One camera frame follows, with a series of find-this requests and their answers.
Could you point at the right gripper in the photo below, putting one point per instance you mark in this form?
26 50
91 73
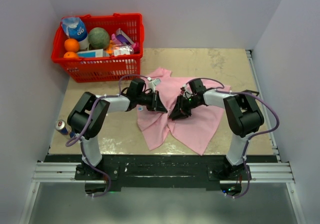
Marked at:
178 113

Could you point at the small black stand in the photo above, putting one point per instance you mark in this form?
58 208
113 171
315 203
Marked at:
255 93

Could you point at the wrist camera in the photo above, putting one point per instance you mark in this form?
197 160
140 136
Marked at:
152 83
184 91

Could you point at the orange fruit lower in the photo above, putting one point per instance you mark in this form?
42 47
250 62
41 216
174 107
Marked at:
70 54

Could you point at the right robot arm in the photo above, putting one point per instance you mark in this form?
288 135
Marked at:
243 113

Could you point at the energy drink can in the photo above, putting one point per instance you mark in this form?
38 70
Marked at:
64 129

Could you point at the white blue carton box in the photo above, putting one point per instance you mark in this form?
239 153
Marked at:
100 53

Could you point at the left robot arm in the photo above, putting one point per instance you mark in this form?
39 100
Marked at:
87 117

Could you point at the blue white plastic bag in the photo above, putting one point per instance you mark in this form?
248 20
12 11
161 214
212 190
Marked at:
75 28

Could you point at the orange fruit upper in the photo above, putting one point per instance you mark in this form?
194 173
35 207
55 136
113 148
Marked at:
71 45

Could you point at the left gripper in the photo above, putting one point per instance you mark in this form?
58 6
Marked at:
156 104

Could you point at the pink white snack packet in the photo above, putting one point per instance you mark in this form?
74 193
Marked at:
120 49

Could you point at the black metal base frame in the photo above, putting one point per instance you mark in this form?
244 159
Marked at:
229 180

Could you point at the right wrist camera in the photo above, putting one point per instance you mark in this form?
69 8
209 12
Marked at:
184 91

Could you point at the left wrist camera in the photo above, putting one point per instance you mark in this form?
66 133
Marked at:
152 83

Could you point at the purple white box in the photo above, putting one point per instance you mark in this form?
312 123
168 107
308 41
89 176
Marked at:
120 37

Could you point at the pink garment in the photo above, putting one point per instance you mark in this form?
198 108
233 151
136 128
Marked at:
194 125

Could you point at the aluminium rail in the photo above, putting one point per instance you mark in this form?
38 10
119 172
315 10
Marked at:
66 172

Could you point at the orange fruit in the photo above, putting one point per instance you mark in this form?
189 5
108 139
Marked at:
70 54
71 45

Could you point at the green melon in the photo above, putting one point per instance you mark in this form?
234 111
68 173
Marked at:
99 38

